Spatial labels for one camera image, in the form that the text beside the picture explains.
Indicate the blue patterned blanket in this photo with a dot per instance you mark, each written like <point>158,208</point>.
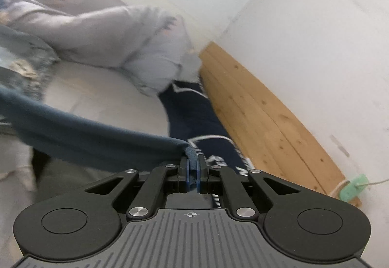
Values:
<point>21,67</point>

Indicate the teal blue garment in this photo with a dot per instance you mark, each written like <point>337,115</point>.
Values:
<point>91,140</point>

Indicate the navy garment with white print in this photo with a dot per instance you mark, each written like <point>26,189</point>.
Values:
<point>194,116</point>

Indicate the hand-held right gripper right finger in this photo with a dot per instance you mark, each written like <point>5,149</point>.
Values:
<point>199,175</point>

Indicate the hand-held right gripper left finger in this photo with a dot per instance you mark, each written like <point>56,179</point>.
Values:
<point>187,175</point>

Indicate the white bed sheet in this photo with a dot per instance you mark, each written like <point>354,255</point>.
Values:
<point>100,95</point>

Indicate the wooden bed frame board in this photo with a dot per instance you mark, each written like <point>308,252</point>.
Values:
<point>258,110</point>

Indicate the green plastic clip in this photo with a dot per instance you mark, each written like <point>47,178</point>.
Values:
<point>354,187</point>

